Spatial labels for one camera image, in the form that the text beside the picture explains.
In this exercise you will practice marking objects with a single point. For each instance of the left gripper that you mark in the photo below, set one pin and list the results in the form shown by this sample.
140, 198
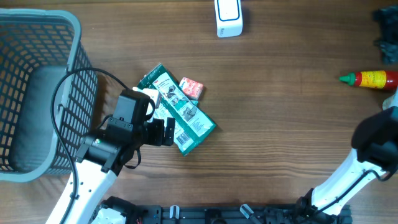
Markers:
157, 139

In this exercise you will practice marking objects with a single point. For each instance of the green white package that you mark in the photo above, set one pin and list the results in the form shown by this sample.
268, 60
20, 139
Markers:
192, 125

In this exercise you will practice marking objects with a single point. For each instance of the small red white box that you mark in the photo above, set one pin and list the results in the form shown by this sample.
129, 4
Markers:
191, 88

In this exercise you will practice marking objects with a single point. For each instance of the red yellow sauce bottle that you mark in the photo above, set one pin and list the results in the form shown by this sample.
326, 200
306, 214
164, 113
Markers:
379, 79

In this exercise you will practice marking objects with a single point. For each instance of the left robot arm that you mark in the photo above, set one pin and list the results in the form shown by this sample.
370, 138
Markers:
101, 156

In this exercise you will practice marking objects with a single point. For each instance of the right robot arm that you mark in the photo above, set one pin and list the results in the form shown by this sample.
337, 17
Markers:
374, 142

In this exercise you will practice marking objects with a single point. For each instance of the white barcode scanner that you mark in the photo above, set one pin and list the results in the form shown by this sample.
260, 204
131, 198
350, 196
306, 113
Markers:
229, 18

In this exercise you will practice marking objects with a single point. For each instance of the grey plastic mesh basket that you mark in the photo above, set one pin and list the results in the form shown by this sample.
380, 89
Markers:
48, 92

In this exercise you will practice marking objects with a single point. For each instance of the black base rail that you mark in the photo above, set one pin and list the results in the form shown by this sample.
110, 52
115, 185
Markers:
274, 214

